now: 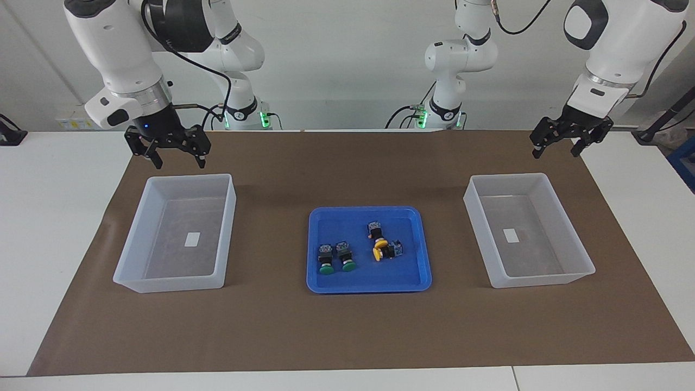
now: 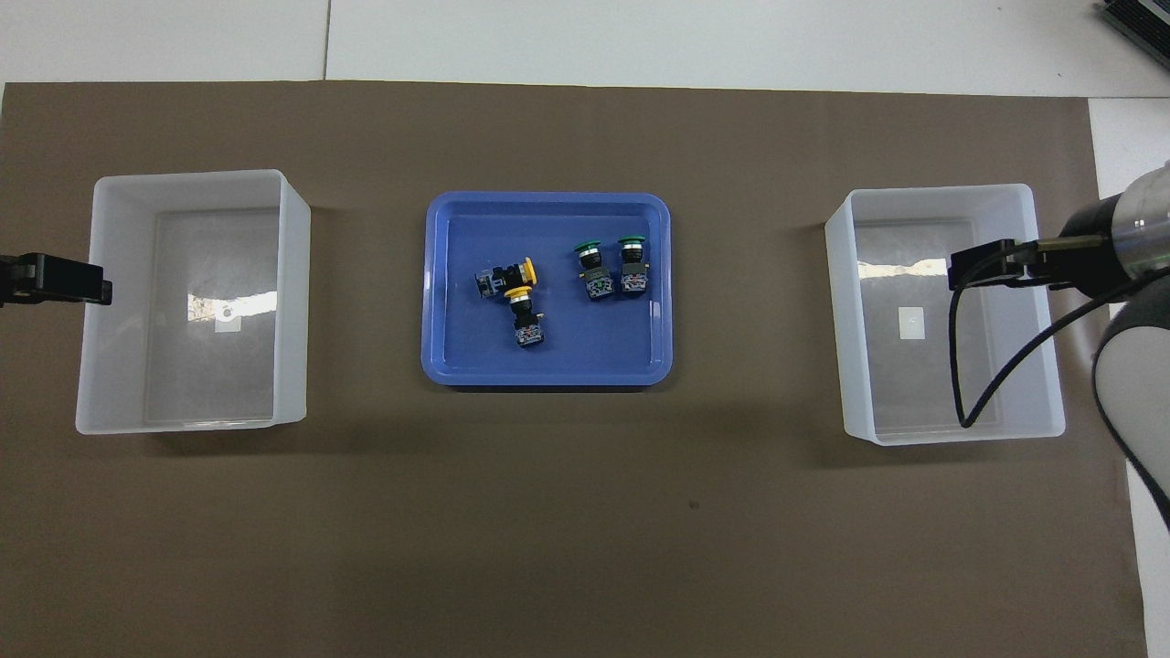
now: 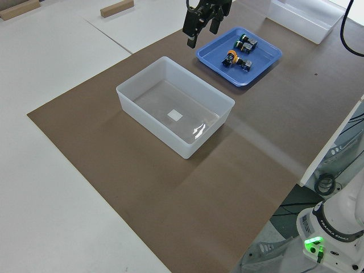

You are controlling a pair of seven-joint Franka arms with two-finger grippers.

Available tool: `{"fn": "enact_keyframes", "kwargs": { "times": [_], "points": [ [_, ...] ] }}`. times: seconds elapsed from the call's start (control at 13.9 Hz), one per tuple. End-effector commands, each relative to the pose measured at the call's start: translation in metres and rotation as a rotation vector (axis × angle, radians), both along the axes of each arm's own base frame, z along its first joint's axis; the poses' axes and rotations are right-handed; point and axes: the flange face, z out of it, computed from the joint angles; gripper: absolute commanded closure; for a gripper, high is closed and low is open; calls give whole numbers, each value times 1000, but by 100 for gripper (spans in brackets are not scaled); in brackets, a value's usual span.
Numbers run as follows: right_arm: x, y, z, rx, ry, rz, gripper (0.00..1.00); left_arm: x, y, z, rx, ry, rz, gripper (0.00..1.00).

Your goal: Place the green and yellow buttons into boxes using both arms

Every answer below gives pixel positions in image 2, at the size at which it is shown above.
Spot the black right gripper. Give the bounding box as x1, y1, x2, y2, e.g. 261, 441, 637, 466
949, 235, 1107, 292

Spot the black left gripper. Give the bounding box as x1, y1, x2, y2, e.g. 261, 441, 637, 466
0, 253, 112, 308

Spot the green push button switch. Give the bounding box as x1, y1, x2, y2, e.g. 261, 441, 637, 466
616, 236, 652, 296
573, 239, 615, 303

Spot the yellow push button switch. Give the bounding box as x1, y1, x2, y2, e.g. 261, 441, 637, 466
473, 257, 538, 301
505, 286, 547, 349

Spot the translucent white plastic box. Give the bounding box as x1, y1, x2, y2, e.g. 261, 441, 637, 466
75, 169, 312, 436
824, 184, 1068, 447

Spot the dark ribbed device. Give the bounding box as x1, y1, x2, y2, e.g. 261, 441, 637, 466
1097, 0, 1170, 69

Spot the blue plastic tray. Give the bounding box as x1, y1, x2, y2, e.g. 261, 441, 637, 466
420, 191, 673, 389

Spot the brown paper table mat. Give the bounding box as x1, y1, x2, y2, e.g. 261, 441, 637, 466
0, 80, 1148, 658

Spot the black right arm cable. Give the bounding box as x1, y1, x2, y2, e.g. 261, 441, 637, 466
948, 247, 1153, 429

